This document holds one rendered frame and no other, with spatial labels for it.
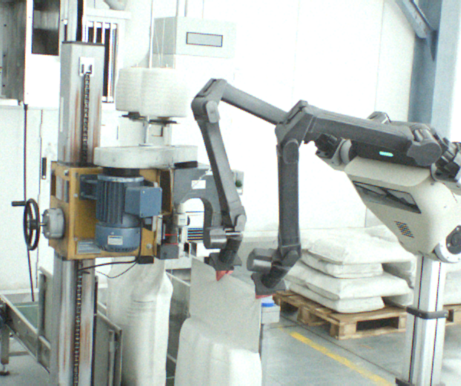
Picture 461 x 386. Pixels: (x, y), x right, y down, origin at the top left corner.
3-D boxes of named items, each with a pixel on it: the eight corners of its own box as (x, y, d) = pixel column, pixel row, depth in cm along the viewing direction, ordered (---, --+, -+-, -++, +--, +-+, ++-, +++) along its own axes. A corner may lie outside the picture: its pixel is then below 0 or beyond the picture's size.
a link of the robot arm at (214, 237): (246, 214, 267) (233, 210, 275) (214, 215, 262) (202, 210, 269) (244, 250, 269) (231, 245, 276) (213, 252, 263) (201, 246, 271)
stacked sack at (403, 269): (477, 276, 608) (479, 256, 606) (406, 281, 576) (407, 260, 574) (436, 263, 646) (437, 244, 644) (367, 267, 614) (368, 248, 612)
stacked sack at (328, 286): (412, 297, 580) (415, 277, 578) (338, 305, 546) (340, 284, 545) (373, 283, 616) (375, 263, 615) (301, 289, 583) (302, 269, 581)
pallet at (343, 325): (466, 323, 613) (468, 304, 612) (338, 340, 552) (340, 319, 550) (392, 296, 683) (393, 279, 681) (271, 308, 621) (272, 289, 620)
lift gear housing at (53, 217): (63, 241, 283) (65, 210, 281) (47, 242, 280) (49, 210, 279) (54, 236, 292) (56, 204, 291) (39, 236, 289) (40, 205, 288)
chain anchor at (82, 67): (96, 76, 279) (96, 57, 278) (81, 76, 276) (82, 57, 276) (93, 76, 281) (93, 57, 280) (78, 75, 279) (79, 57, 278)
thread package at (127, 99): (160, 115, 296) (163, 67, 294) (122, 113, 289) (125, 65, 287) (145, 112, 309) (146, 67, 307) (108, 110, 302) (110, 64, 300)
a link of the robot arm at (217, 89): (215, 70, 255) (201, 70, 263) (200, 112, 254) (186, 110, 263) (325, 122, 277) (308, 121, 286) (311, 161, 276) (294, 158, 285)
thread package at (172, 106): (197, 121, 274) (199, 69, 271) (150, 119, 266) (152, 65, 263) (175, 118, 288) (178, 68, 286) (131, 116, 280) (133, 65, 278)
